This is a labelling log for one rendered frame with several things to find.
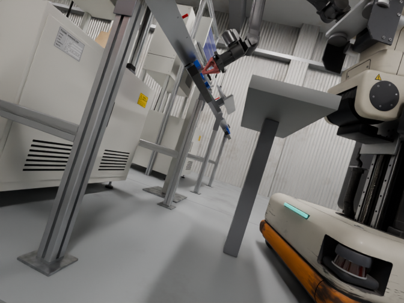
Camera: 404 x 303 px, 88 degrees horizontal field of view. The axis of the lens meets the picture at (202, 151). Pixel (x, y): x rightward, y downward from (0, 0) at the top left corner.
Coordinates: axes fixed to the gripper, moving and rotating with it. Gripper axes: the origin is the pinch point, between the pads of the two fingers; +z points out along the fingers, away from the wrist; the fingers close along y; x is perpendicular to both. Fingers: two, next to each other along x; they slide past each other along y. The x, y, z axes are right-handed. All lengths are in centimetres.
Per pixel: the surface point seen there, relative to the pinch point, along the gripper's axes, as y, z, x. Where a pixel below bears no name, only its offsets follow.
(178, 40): 26.1, 3.4, -1.1
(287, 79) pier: -278, -131, -58
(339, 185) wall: -301, -119, 140
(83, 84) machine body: 29, 41, -5
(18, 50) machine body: 48, 44, -9
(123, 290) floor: 47, 41, 60
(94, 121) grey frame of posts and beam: 52, 29, 24
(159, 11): 40.9, 4.5, -1.0
